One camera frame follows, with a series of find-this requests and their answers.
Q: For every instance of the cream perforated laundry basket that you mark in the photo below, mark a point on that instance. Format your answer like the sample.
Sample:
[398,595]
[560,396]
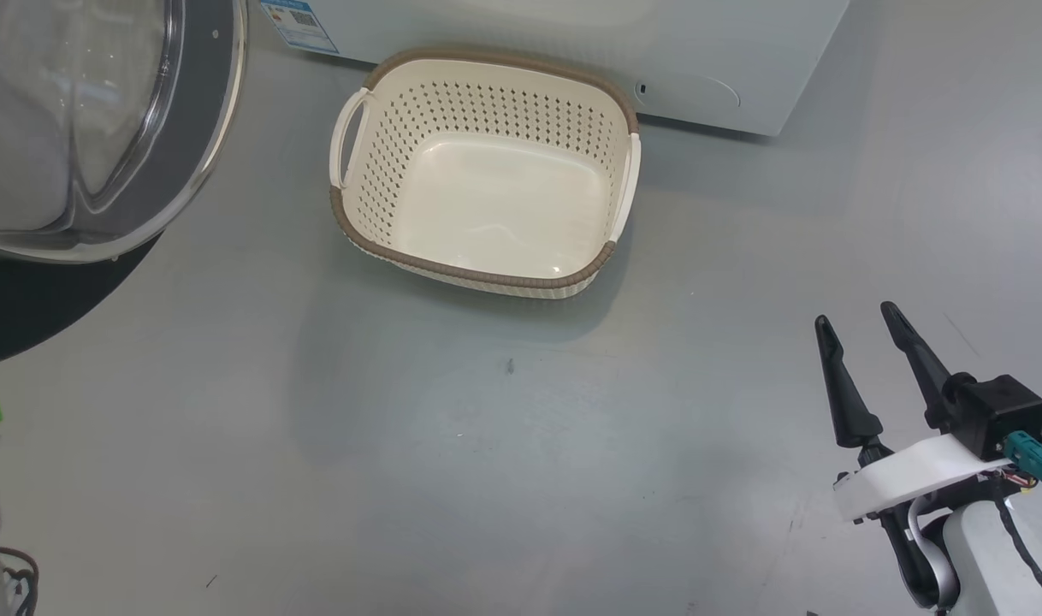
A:
[487,197]

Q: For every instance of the blue white energy sticker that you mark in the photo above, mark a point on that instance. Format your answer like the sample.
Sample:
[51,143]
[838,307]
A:
[303,26]

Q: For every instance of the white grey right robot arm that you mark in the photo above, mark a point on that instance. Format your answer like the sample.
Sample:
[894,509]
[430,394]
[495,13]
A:
[974,565]

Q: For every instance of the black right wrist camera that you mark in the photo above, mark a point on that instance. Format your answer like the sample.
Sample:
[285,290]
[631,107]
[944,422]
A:
[1000,411]

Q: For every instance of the white washing machine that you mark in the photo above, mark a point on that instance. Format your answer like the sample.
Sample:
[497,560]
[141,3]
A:
[529,26]

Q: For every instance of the white drain filter cover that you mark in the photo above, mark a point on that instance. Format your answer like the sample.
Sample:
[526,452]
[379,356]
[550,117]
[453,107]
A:
[692,90]

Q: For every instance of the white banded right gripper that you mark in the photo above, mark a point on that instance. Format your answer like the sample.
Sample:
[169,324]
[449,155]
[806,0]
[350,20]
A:
[906,475]

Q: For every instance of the round glass washing machine door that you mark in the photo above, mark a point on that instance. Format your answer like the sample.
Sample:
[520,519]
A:
[187,128]

